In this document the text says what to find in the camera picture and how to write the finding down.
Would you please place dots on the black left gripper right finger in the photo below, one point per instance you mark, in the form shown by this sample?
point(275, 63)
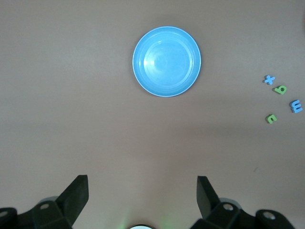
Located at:
point(207, 198)

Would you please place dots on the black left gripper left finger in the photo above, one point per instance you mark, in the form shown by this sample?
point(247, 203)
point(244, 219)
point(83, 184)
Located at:
point(71, 198)

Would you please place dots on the green foam letter n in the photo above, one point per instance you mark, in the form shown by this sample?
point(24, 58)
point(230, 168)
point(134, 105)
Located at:
point(270, 119)

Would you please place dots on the blue foam letter m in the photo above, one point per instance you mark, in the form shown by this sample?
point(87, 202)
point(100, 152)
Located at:
point(296, 106)

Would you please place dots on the green foam letter b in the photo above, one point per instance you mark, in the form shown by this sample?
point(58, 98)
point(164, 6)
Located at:
point(281, 90)

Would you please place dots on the blue foam letter x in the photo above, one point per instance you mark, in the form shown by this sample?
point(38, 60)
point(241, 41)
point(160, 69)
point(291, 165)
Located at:
point(269, 80)

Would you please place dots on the brown table mat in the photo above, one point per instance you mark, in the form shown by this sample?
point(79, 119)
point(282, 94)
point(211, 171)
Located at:
point(71, 95)

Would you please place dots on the blue plate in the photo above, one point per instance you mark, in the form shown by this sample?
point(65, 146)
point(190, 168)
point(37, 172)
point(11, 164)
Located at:
point(166, 62)

